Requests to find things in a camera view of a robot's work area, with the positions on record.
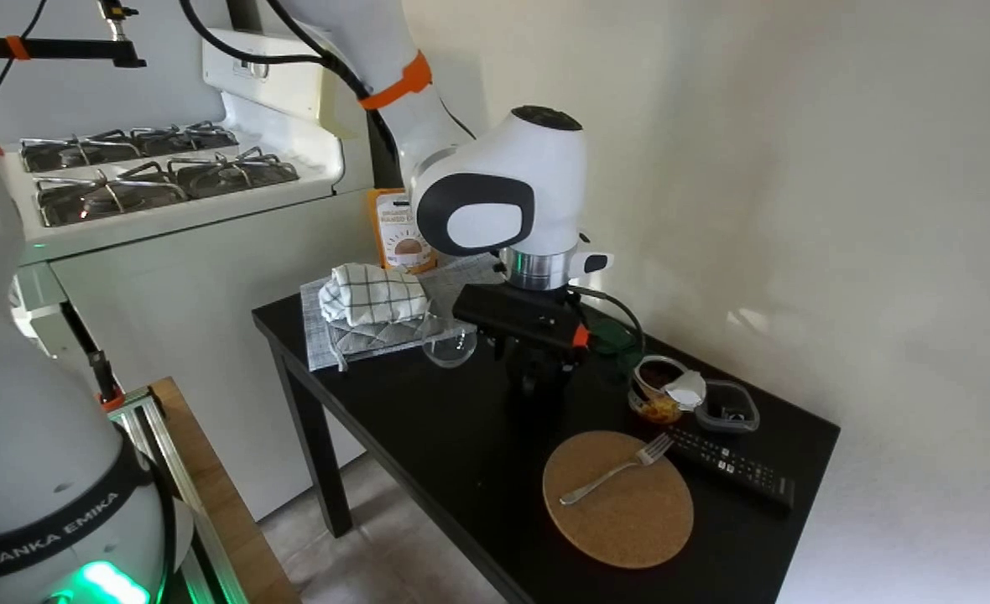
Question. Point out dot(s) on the black table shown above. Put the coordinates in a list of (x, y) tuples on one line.
[(475, 464)]

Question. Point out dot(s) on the small dark bean container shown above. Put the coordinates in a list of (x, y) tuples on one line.
[(728, 406)]

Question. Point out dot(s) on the grey placemat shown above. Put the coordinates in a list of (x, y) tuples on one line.
[(339, 346)]

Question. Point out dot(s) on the green lid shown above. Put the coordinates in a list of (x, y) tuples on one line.
[(612, 341)]

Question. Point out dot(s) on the white gas stove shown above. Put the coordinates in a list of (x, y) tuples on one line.
[(172, 293)]

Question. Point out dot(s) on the round cork mat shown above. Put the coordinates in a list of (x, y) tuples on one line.
[(636, 520)]

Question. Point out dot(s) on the white checkered dish towel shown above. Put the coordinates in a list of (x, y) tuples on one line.
[(369, 296)]

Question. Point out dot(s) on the black mug green inside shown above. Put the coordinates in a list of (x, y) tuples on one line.
[(533, 392)]

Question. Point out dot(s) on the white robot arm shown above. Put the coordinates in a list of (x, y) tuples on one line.
[(83, 513)]

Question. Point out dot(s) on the clear glass bowl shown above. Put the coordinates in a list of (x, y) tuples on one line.
[(449, 351)]

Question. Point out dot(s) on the orange food pouch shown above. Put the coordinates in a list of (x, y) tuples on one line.
[(397, 236)]

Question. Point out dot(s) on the silver fork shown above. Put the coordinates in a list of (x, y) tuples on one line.
[(647, 453)]

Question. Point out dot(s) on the black camera stand bar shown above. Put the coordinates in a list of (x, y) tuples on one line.
[(38, 47)]

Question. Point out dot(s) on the wooden board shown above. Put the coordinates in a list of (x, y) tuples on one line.
[(253, 562)]

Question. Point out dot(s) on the black remote control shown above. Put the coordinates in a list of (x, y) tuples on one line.
[(748, 475)]

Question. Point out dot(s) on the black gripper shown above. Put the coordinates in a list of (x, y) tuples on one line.
[(528, 316)]

